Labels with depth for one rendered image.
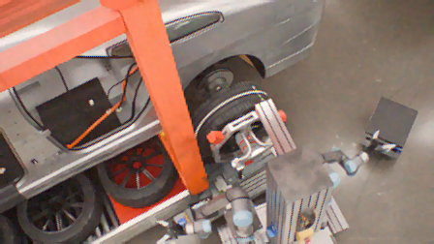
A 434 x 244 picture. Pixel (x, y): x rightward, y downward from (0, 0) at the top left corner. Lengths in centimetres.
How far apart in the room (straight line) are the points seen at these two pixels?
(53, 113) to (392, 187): 298
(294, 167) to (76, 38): 119
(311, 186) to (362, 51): 310
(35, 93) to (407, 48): 359
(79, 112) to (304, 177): 234
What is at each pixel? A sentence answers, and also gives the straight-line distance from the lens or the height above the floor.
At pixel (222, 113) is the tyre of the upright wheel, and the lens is 369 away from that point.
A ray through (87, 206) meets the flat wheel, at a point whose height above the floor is 50.
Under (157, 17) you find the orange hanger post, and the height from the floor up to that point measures 265.
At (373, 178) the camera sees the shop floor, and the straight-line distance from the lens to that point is 481.
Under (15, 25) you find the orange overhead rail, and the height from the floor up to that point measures 300.
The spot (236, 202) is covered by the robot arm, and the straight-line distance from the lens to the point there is 309.
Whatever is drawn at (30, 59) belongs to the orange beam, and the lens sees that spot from 224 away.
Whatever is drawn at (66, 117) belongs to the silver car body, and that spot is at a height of 80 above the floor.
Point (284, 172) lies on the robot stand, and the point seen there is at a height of 203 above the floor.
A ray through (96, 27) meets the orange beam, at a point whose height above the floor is 273.
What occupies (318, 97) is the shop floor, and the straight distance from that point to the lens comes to 510.
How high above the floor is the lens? 439
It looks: 62 degrees down
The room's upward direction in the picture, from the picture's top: 10 degrees counter-clockwise
